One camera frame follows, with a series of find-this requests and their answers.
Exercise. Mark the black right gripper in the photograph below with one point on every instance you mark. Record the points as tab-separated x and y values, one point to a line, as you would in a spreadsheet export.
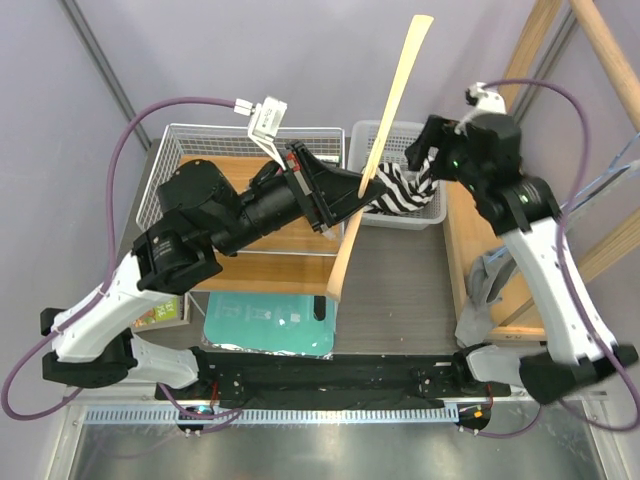
439	133

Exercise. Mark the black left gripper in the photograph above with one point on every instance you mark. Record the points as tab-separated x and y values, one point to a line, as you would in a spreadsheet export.
325	193

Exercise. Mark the black white striped tank top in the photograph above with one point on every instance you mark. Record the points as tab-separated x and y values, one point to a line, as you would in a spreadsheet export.
404	195

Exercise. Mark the blue wire hanger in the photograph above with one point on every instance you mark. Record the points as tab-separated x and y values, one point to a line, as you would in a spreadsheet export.
608	179

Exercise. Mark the grey garment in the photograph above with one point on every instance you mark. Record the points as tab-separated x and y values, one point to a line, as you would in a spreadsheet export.
489	274

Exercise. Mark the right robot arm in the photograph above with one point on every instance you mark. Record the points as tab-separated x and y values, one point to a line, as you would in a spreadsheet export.
483	155

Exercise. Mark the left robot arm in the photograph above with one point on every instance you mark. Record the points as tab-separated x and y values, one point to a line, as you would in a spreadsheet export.
202	216

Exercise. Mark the white plastic basket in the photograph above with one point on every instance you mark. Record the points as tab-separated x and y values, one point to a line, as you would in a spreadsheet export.
401	136

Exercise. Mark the wooden rack base tray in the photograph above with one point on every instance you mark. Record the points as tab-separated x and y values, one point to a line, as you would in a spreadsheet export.
513	318

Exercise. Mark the teal cutting board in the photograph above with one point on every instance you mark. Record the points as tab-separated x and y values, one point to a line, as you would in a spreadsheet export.
276	324

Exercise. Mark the green paperback book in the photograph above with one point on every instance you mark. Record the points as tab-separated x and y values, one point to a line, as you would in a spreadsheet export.
173	313

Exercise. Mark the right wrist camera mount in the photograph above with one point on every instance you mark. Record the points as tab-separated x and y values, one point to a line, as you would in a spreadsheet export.
481	101

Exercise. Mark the white wire basket shelf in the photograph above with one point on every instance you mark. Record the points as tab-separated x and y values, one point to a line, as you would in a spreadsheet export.
292	260

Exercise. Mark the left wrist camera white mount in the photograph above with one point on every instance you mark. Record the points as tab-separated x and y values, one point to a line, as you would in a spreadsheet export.
264	122

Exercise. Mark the wooden clothes rack frame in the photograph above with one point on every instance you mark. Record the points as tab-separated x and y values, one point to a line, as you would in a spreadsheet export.
599	65

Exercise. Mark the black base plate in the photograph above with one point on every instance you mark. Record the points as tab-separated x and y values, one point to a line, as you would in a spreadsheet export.
352	382

